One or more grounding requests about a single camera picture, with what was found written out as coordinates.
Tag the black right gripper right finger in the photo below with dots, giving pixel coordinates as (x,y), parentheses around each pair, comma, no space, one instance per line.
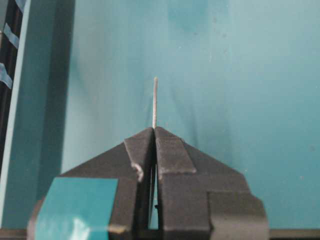
(202,198)

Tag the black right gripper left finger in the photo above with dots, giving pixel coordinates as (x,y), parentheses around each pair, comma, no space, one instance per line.
(104,198)

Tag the long black aluminium rail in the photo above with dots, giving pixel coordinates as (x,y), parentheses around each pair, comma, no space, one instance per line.
(11,16)

